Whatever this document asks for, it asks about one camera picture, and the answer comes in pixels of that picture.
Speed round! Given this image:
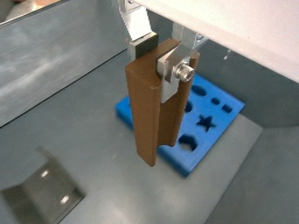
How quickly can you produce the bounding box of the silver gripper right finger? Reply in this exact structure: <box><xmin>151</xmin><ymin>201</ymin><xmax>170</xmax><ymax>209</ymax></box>
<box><xmin>157</xmin><ymin>23</ymin><xmax>209</xmax><ymax>103</ymax></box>

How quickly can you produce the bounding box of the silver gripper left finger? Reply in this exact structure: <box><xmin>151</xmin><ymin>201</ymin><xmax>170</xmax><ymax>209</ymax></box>
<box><xmin>113</xmin><ymin>0</ymin><xmax>159</xmax><ymax>60</ymax></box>

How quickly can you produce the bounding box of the blue foam shape board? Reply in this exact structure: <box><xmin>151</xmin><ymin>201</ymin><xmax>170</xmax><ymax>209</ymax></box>
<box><xmin>115</xmin><ymin>73</ymin><xmax>248</xmax><ymax>178</ymax></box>

